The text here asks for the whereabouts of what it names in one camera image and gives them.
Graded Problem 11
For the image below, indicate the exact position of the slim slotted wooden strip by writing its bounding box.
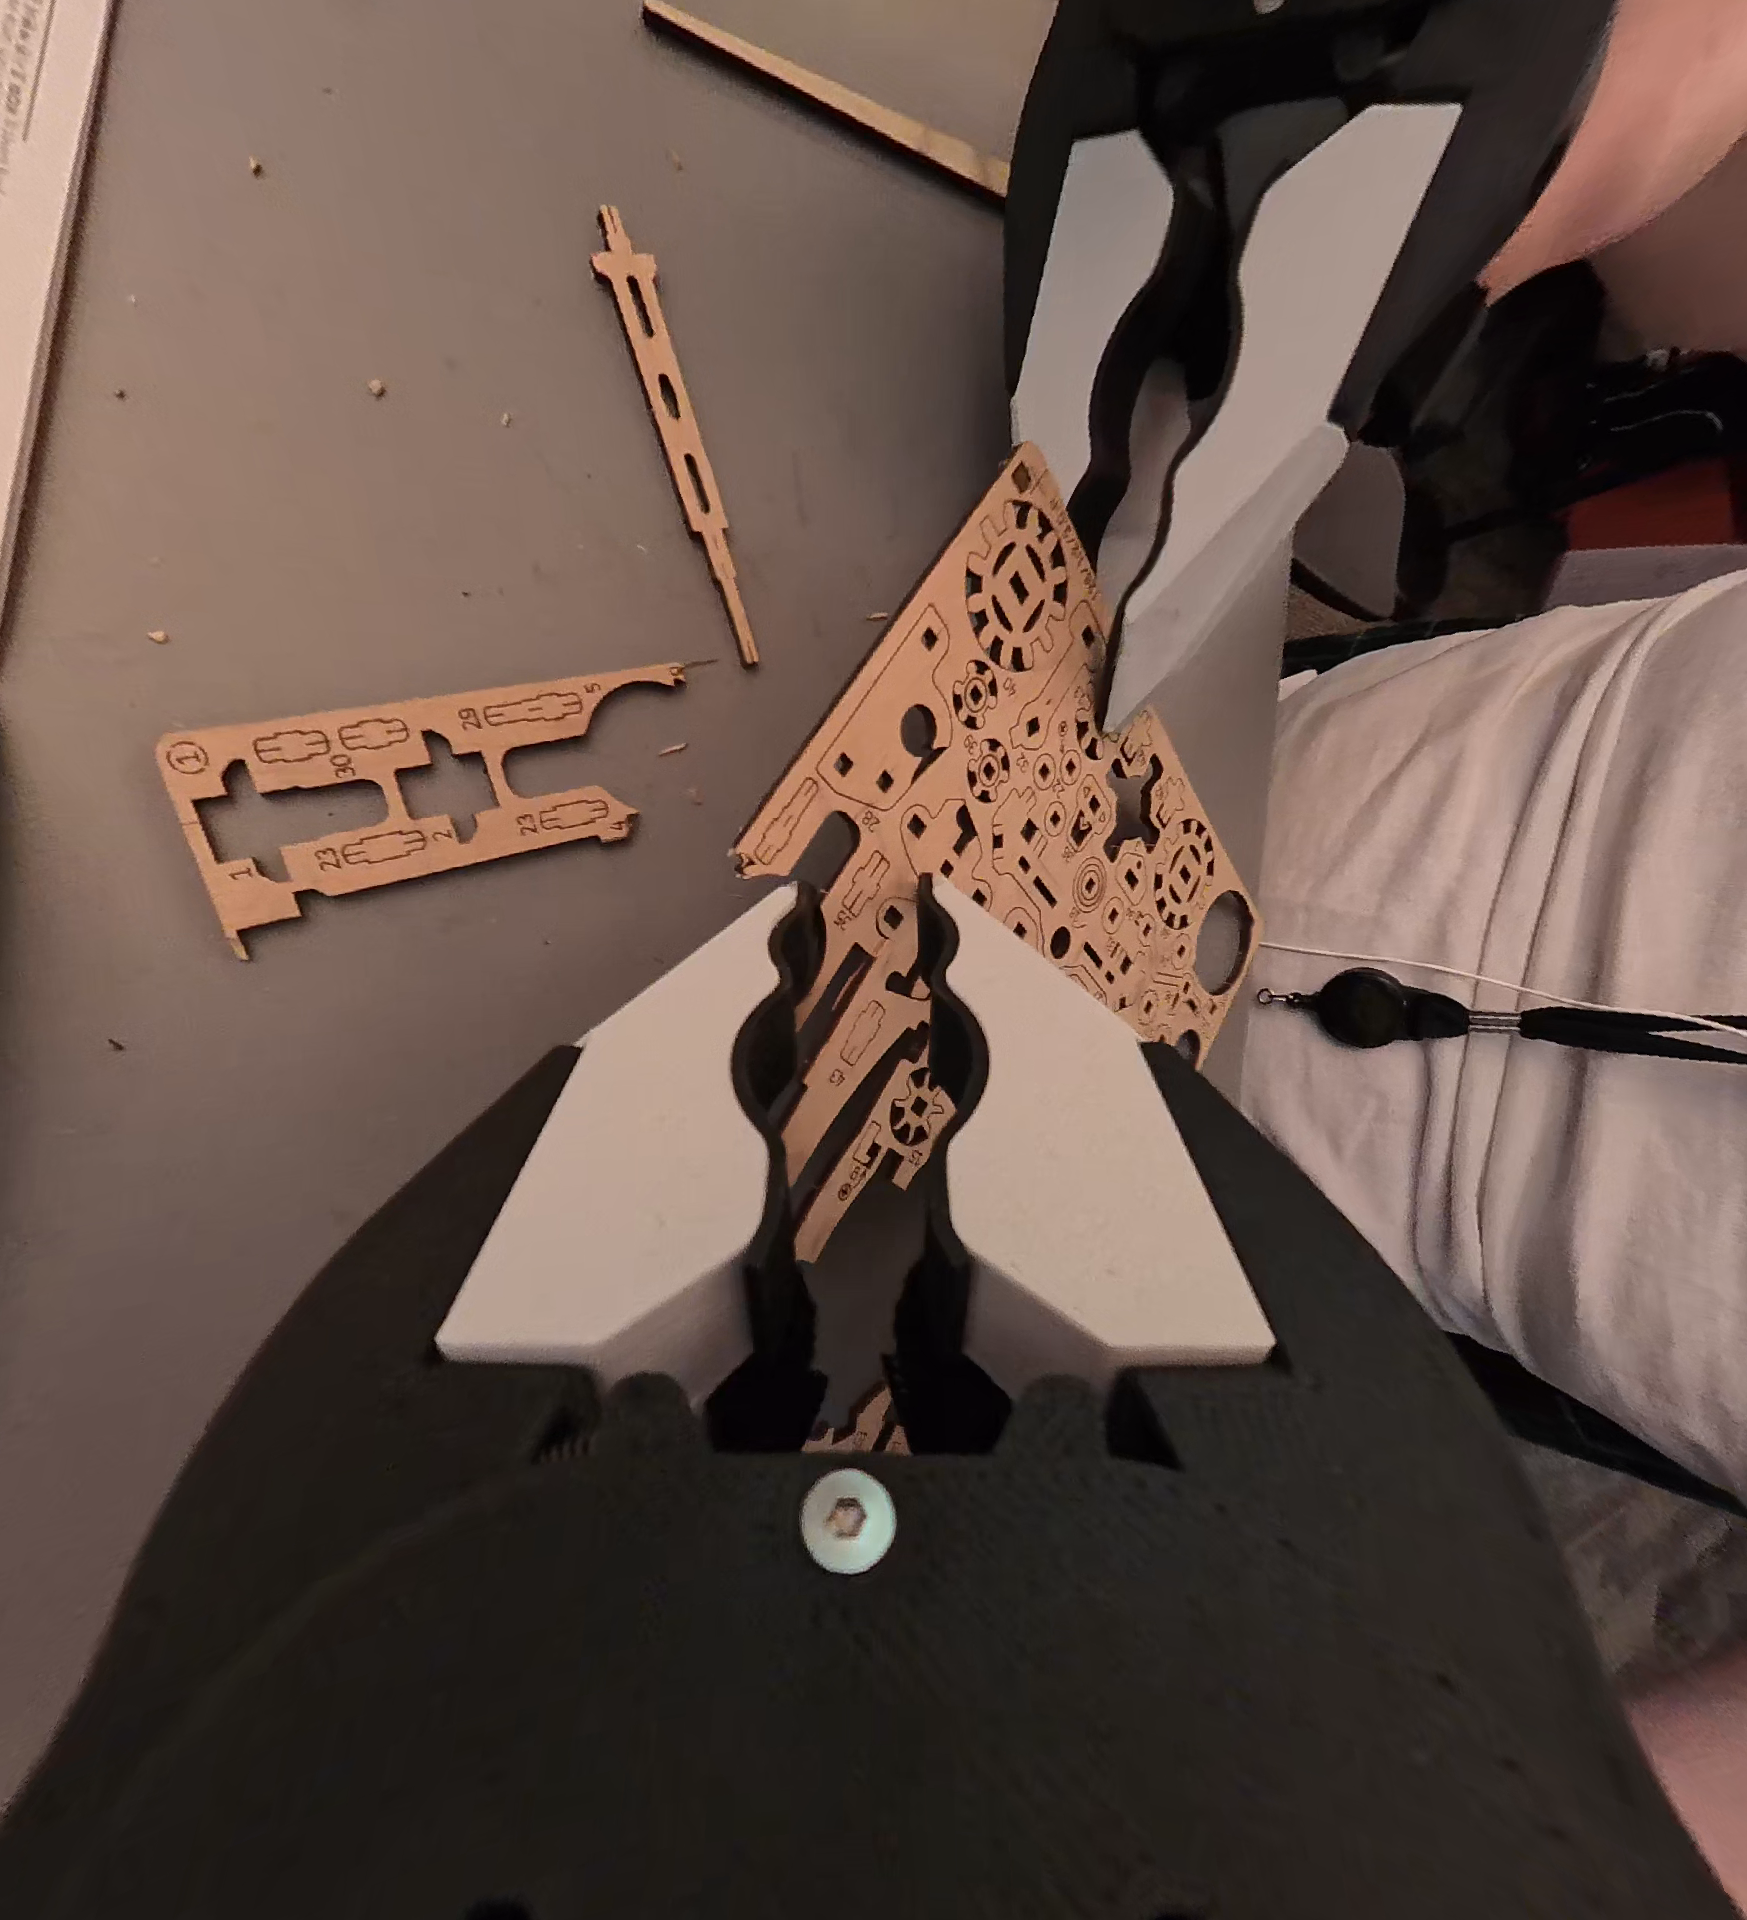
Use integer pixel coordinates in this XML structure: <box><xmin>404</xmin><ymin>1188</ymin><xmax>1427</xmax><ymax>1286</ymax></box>
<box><xmin>591</xmin><ymin>204</ymin><xmax>762</xmax><ymax>669</ymax></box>

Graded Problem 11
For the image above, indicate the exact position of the small wooden numbered parts frame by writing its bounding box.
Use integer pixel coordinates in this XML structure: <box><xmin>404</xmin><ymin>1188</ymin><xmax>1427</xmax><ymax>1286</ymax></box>
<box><xmin>156</xmin><ymin>659</ymin><xmax>687</xmax><ymax>961</ymax></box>

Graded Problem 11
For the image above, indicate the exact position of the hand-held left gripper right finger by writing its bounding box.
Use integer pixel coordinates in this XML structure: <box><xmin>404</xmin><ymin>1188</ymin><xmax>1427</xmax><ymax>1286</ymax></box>
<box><xmin>896</xmin><ymin>873</ymin><xmax>1281</xmax><ymax>1413</ymax></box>

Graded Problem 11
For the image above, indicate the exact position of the white t-shirt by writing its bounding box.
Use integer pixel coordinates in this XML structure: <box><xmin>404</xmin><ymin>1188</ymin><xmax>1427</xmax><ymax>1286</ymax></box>
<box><xmin>1240</xmin><ymin>561</ymin><xmax>1747</xmax><ymax>1591</ymax></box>

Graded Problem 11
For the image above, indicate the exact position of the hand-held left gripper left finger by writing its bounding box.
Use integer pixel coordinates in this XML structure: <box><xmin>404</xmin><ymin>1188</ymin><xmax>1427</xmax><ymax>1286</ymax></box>
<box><xmin>432</xmin><ymin>882</ymin><xmax>833</xmax><ymax>1404</ymax></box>

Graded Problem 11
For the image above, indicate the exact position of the large wooden model parts sheet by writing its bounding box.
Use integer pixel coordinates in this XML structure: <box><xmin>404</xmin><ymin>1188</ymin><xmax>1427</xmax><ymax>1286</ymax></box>
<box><xmin>727</xmin><ymin>438</ymin><xmax>1265</xmax><ymax>1457</ymax></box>

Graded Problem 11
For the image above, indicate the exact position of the person's right forearm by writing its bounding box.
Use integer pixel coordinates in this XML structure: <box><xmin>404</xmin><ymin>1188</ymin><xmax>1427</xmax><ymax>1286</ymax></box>
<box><xmin>1480</xmin><ymin>0</ymin><xmax>1747</xmax><ymax>394</ymax></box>

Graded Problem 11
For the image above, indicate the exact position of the black lanyard with reel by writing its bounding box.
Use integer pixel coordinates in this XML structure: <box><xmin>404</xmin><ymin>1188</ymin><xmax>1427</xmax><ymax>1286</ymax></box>
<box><xmin>1256</xmin><ymin>965</ymin><xmax>1747</xmax><ymax>1088</ymax></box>

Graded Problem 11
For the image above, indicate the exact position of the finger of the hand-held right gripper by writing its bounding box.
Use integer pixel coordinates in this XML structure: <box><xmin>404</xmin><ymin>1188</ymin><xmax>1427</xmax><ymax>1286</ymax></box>
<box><xmin>1012</xmin><ymin>124</ymin><xmax>1207</xmax><ymax>606</ymax></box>
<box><xmin>1105</xmin><ymin>102</ymin><xmax>1471</xmax><ymax>724</ymax></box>

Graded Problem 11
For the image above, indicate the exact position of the person's bare thigh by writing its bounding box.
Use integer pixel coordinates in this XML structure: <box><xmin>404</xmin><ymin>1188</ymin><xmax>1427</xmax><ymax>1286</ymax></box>
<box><xmin>1614</xmin><ymin>1634</ymin><xmax>1747</xmax><ymax>1920</ymax></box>

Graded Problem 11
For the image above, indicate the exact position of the white instruction booklet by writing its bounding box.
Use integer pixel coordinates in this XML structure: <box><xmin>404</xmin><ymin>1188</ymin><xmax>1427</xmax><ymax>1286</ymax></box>
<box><xmin>0</xmin><ymin>0</ymin><xmax>117</xmax><ymax>819</ymax></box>

